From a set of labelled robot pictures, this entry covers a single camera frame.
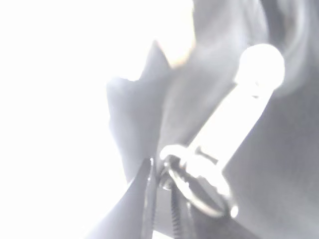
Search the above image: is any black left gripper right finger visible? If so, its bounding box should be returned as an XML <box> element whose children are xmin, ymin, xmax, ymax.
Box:
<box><xmin>161</xmin><ymin>154</ymin><xmax>239</xmax><ymax>239</ymax></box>

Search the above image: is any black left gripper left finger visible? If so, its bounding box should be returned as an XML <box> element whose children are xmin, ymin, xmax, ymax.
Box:
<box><xmin>85</xmin><ymin>158</ymin><xmax>158</xmax><ymax>239</ymax></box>

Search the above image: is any metal zipper pull with ring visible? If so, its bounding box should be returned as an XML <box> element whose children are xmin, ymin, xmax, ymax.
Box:
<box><xmin>158</xmin><ymin>44</ymin><xmax>286</xmax><ymax>220</ymax></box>

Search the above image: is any black bag with tan handles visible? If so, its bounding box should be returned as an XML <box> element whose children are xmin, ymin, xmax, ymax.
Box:
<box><xmin>106</xmin><ymin>0</ymin><xmax>319</xmax><ymax>239</ymax></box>

